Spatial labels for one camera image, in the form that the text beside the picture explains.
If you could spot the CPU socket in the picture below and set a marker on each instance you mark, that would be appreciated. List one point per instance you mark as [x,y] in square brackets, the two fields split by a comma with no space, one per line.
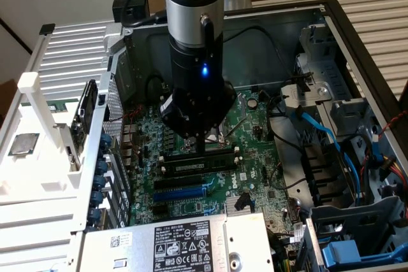
[220,139]

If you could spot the white parts rack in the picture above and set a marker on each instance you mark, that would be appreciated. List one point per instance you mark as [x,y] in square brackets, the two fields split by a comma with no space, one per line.
[41,170]

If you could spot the grey metal disk bay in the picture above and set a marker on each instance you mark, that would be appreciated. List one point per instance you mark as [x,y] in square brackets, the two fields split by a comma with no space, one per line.
[322,61]

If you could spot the empty black RAM slot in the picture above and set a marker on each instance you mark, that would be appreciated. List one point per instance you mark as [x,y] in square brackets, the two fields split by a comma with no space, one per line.
[220,152]

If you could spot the blue expansion slot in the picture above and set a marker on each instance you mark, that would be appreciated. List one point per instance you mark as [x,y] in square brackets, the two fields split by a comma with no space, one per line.
[178,194]

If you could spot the metal locking lever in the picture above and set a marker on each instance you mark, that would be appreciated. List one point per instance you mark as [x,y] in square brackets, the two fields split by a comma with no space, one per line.
[234,128]

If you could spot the blue plastic disk caddy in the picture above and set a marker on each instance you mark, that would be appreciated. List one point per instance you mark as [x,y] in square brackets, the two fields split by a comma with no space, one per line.
[344,253]

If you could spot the round coin battery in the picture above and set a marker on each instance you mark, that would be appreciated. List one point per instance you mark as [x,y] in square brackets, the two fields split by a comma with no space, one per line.
[252,103]

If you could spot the green RAM stick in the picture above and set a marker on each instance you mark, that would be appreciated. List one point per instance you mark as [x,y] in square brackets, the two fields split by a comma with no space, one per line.
[62,106]

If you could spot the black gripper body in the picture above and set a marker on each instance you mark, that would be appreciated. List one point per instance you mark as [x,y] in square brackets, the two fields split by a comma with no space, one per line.
[197,100]

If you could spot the small silver heat sink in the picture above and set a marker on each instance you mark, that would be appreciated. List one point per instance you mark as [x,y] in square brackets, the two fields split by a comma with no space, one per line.
[241,203]

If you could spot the open grey PC case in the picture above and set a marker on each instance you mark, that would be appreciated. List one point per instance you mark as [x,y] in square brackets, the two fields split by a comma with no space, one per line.
[255,52]

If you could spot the black table end cap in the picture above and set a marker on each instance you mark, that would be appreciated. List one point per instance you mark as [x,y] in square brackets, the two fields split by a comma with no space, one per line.
[47,29]

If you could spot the black graphics card metal bracket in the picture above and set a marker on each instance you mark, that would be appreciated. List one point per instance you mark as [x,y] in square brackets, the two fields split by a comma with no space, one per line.
[87,103]

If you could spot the black RAM stick white label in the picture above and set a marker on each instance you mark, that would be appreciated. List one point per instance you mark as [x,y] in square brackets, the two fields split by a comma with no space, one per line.
[188,168]

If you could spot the silver CPU chip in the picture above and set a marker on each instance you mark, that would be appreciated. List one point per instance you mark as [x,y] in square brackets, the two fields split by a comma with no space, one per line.
[24,143]

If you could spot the green Dell motherboard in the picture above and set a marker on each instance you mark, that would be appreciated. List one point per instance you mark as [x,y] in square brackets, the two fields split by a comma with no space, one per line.
[255,163]

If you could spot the black expansion slot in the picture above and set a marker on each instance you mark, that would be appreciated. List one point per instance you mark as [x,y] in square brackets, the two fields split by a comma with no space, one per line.
[177,183]

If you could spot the silver power supply unit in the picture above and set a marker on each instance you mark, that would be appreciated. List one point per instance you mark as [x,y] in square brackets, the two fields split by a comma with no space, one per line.
[127,253]

